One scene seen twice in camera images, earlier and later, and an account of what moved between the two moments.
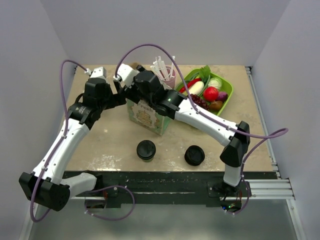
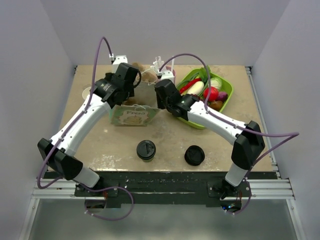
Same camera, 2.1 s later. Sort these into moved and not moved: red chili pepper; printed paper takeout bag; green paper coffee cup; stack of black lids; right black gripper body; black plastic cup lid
Moved: right black gripper body; printed paper takeout bag
Not moved: green paper coffee cup; stack of black lids; black plastic cup lid; red chili pepper
